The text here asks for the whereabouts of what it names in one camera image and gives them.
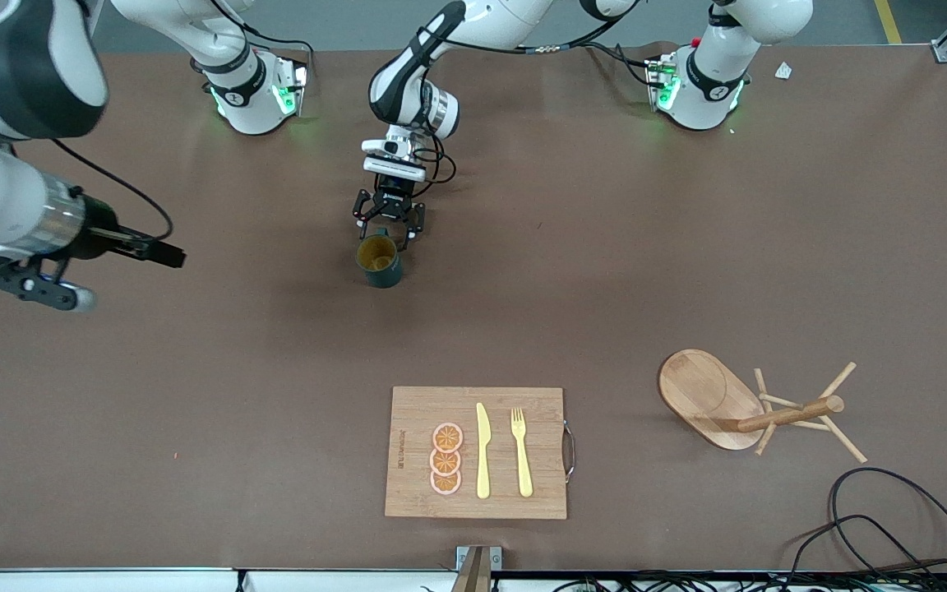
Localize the white table edge rail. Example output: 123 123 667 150
0 566 947 592

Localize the black cable tangle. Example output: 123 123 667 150
552 571 947 592

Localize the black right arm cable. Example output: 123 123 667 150
50 138 175 241

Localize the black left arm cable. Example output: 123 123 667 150
404 0 647 202

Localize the metal table edge bracket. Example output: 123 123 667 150
450 545 503 592

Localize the wooden mug tree stand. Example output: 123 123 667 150
659 349 868 464

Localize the black left base cable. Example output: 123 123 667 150
584 40 657 87

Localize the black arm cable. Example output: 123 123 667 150
404 0 647 202
50 138 175 241

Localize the black right base cable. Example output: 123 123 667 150
240 30 316 75

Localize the yellow plastic fork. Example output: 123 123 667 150
510 407 534 498

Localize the black base cable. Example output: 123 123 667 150
240 30 316 75
584 40 657 87

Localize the yellow plastic knife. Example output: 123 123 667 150
475 402 492 500

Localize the black looped cable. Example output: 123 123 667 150
786 514 947 592
829 466 947 576

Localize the dark teal cup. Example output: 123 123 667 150
356 228 403 289

